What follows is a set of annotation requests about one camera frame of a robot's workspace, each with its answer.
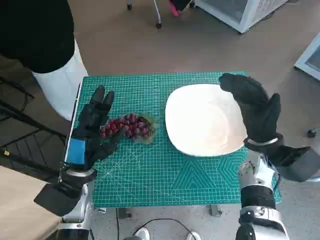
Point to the green cutting mat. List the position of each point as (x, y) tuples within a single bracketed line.
[(150, 175)]

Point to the black metal rack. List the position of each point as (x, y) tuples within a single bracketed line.
[(25, 147)]

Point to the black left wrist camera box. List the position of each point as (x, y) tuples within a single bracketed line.
[(56, 200)]

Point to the beige wooden table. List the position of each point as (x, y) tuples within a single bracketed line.
[(20, 207)]

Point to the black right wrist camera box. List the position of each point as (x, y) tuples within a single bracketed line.
[(297, 163)]

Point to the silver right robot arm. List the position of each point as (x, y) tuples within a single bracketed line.
[(257, 197)]

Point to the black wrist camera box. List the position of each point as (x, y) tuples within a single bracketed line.
[(297, 163), (56, 200)]

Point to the person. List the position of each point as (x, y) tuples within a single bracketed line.
[(32, 32)]

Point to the grey table bracket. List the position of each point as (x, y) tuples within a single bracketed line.
[(215, 210), (125, 213)]

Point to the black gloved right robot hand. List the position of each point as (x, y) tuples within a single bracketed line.
[(260, 120)]

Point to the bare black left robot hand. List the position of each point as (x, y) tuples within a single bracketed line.
[(86, 125)]

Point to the black caster wheel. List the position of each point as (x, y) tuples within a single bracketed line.
[(311, 133), (129, 3)]

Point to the white chair leg with caster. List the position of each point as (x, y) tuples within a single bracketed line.
[(157, 13)]

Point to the red toy grape bunch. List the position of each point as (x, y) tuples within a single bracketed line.
[(132, 126)]

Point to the white square plate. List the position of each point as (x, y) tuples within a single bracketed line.
[(202, 122)]

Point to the pink and black object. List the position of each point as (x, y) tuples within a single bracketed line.
[(175, 7)]

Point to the white shoe tip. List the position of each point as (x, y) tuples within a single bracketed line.
[(143, 233), (193, 236)]

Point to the white glass-door cabinet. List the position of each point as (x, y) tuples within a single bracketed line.
[(237, 13)]

